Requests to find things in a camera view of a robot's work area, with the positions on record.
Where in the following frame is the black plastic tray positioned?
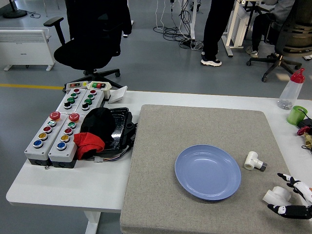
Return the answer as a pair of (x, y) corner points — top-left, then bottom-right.
(97, 107), (137, 159)

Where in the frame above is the brass valve with red handle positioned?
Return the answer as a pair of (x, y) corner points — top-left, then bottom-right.
(296, 126), (312, 149)

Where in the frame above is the white desk foot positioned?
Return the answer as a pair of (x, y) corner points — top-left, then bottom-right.
(123, 20), (135, 39)

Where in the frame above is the blue round plate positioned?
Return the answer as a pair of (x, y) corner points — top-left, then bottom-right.
(174, 144), (242, 201)

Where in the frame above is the small grey switch box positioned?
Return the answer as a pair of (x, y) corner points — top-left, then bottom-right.
(65, 81), (88, 90)

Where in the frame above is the green plastic cup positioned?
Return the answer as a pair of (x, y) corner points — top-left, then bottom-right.
(286, 105), (308, 126)

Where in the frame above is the small white tee pipe fitting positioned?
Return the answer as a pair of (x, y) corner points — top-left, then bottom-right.
(244, 151), (268, 172)

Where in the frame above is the white table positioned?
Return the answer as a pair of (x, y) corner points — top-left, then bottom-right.
(6, 90), (312, 234)

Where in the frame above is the black cloth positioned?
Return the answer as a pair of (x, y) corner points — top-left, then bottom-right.
(80, 107), (117, 147)

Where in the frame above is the grey five-button control box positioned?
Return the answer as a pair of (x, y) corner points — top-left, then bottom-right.
(24, 111), (64, 166)
(48, 112), (85, 168)

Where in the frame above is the white flat wall switch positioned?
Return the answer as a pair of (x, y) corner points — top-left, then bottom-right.
(108, 86), (128, 104)

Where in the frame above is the black round stand base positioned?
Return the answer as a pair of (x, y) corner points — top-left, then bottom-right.
(2, 0), (28, 19)

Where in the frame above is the large white tee pipe fitting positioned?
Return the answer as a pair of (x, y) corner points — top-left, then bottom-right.
(262, 186), (292, 206)

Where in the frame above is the coloured wire bundle with connector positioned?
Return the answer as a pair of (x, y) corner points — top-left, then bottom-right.
(92, 143), (134, 163)

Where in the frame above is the standing person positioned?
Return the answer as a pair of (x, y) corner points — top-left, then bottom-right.
(200, 0), (236, 67)

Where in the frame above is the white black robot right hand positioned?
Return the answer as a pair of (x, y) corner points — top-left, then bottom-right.
(267, 172), (312, 220)

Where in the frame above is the black flat device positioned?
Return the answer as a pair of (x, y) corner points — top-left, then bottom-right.
(296, 118), (312, 129)

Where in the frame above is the clear bottle with red cap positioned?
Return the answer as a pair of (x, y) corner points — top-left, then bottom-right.
(277, 68), (306, 110)

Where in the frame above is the grey three-button control box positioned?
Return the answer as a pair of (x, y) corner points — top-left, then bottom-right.
(74, 89), (105, 115)
(56, 88), (87, 115)

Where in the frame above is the black mesh office chair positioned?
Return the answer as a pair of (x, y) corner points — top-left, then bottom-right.
(246, 0), (312, 82)

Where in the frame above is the seated person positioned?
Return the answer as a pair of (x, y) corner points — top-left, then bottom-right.
(251, 0), (297, 59)

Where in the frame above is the white desk frame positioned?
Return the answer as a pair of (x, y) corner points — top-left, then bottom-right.
(221, 0), (265, 58)

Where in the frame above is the white green-red switch box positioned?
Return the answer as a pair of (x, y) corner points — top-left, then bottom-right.
(87, 81), (112, 100)

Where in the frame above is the white electric heater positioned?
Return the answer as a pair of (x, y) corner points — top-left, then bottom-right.
(0, 27), (56, 72)

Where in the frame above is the black floor cable tangle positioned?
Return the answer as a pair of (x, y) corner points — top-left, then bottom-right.
(153, 0), (203, 49)

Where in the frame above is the red cloth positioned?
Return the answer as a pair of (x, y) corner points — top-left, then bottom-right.
(73, 132), (105, 160)

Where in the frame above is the white desk leg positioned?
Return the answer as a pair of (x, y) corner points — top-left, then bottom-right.
(179, 0), (197, 41)

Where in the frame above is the grey-brown mat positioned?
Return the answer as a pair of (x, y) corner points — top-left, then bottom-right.
(120, 104), (312, 234)

